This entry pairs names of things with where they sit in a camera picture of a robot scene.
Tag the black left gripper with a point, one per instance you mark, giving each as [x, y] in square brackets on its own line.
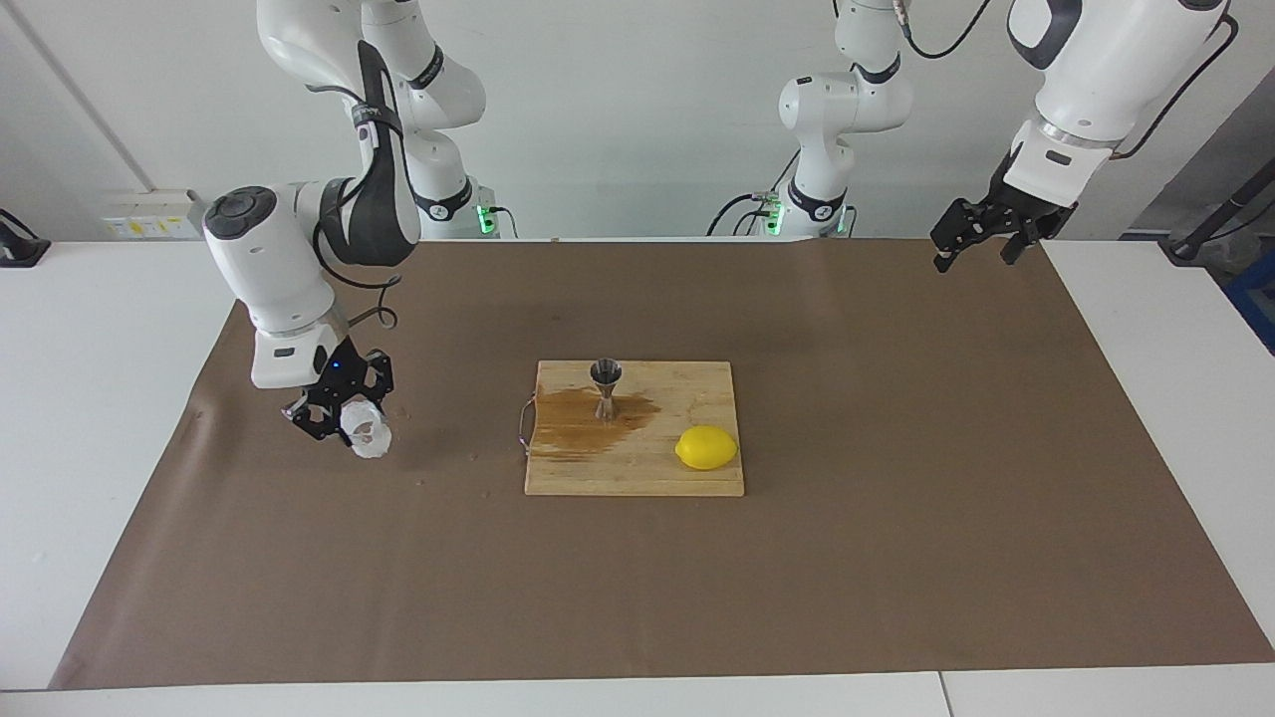
[1026, 217]

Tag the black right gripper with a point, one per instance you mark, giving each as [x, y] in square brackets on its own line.
[349, 373]

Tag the crinkled clear plastic cup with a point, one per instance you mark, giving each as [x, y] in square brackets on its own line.
[369, 435]

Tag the steel double jigger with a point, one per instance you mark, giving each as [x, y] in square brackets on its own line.
[608, 370]

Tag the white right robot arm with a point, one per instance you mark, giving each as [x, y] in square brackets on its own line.
[269, 259]

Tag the black stand pole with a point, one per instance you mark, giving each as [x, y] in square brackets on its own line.
[1220, 214]

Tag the blue crate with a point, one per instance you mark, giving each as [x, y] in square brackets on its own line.
[1257, 299]

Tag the wooden cutting board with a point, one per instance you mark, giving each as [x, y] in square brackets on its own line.
[637, 468]

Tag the brown paper table mat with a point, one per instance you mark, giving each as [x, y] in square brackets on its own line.
[896, 558]

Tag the yellow lemon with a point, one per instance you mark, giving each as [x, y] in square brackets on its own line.
[706, 448]

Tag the black clamp base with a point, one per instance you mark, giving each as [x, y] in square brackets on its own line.
[20, 249]

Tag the white wall power strip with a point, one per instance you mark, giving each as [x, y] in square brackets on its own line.
[149, 224]

